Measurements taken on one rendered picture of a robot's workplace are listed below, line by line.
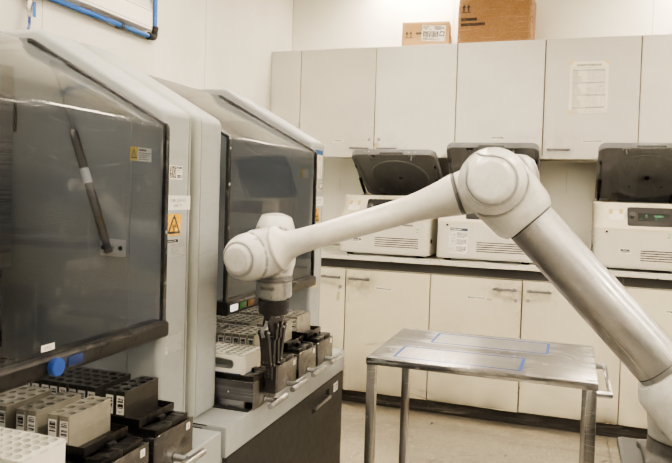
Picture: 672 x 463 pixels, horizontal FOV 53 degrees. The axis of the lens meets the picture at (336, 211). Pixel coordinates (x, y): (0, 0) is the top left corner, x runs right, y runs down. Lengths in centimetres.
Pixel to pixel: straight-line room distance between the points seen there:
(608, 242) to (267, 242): 262
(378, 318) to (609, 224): 139
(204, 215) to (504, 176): 69
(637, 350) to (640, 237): 246
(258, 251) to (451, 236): 252
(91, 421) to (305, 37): 392
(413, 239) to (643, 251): 122
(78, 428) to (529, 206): 91
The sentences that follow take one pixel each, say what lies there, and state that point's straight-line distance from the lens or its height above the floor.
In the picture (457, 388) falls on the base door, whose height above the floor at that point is 17.
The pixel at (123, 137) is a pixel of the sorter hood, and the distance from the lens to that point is 131.
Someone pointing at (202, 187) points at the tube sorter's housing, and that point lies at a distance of 157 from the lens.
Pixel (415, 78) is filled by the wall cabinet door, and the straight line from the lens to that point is 427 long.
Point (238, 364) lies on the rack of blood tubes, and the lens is 171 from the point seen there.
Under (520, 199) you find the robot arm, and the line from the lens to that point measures 132.
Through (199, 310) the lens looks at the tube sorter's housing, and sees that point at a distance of 160.
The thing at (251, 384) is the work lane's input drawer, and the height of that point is 80.
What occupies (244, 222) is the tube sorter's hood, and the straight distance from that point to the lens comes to 174.
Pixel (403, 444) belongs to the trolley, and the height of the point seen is 43.
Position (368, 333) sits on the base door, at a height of 44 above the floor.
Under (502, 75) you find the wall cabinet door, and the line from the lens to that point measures 418.
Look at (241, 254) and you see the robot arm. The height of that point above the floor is 113.
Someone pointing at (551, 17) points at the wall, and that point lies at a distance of 459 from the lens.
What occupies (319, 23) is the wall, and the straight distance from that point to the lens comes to 490.
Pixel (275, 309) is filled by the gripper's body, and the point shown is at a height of 98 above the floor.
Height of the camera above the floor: 127
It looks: 2 degrees down
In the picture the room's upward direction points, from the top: 2 degrees clockwise
